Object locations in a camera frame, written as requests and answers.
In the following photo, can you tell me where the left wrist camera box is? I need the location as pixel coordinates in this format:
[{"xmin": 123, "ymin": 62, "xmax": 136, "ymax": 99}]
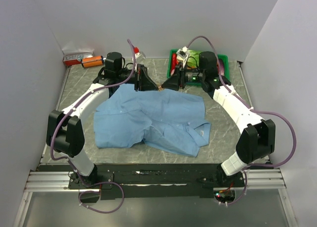
[{"xmin": 134, "ymin": 47, "xmax": 146, "ymax": 63}]

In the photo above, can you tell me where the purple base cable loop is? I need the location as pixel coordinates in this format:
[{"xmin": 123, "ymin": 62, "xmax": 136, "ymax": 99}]
[{"xmin": 78, "ymin": 182, "xmax": 125, "ymax": 215}]

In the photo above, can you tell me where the red white carton box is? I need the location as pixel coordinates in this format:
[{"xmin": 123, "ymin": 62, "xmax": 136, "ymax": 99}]
[{"xmin": 63, "ymin": 49, "xmax": 94, "ymax": 66}]

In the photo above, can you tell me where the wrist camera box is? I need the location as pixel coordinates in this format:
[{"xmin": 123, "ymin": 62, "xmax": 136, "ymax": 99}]
[
  {"xmin": 134, "ymin": 47, "xmax": 146, "ymax": 63},
  {"xmin": 176, "ymin": 46, "xmax": 190, "ymax": 63}
]

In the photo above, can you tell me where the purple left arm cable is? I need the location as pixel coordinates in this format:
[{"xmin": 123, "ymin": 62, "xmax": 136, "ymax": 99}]
[{"xmin": 50, "ymin": 39, "xmax": 139, "ymax": 188}]

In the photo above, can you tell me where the purple eggplant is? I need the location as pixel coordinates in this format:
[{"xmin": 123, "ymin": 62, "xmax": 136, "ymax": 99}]
[{"xmin": 217, "ymin": 59, "xmax": 225, "ymax": 76}]

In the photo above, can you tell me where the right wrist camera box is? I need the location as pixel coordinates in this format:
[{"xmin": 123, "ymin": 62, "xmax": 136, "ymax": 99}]
[{"xmin": 176, "ymin": 46, "xmax": 190, "ymax": 63}]

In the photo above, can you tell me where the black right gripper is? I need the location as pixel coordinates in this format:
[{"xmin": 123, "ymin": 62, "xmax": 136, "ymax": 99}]
[{"xmin": 161, "ymin": 62, "xmax": 205, "ymax": 91}]

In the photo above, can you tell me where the orange cylindrical bottle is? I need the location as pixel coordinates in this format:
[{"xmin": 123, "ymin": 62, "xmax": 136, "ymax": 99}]
[{"xmin": 81, "ymin": 56, "xmax": 104, "ymax": 68}]

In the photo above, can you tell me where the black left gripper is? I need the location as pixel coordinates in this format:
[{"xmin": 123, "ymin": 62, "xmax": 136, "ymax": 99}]
[{"xmin": 116, "ymin": 64, "xmax": 159, "ymax": 92}]

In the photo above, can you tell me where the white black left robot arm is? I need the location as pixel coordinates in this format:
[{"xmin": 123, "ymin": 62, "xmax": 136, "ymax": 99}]
[{"xmin": 46, "ymin": 51, "xmax": 159, "ymax": 188}]

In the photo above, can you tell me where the green white cabbage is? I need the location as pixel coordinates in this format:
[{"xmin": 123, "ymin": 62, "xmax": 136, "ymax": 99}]
[{"xmin": 187, "ymin": 50, "xmax": 201, "ymax": 68}]

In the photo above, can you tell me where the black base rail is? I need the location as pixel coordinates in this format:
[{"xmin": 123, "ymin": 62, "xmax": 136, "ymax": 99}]
[{"xmin": 68, "ymin": 164, "xmax": 273, "ymax": 200}]

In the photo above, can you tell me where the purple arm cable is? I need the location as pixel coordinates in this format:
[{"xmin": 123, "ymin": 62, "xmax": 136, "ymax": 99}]
[
  {"xmin": 186, "ymin": 35, "xmax": 297, "ymax": 207},
  {"xmin": 50, "ymin": 39, "xmax": 139, "ymax": 188}
]

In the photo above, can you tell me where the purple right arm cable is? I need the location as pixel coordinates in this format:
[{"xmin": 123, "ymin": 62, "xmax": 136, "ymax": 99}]
[{"xmin": 186, "ymin": 35, "xmax": 297, "ymax": 207}]

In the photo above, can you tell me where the red chili pepper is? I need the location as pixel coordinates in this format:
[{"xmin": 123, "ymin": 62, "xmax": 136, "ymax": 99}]
[{"xmin": 171, "ymin": 53, "xmax": 177, "ymax": 70}]

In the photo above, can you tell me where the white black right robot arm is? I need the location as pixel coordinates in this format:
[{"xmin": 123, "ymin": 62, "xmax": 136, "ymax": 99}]
[{"xmin": 162, "ymin": 49, "xmax": 275, "ymax": 187}]

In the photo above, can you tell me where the green plastic crate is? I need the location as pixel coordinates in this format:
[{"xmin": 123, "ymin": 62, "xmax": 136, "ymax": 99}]
[{"xmin": 166, "ymin": 49, "xmax": 230, "ymax": 80}]

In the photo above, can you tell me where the light blue shirt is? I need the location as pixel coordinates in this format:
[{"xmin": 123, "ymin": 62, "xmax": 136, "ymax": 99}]
[{"xmin": 94, "ymin": 84, "xmax": 211, "ymax": 157}]

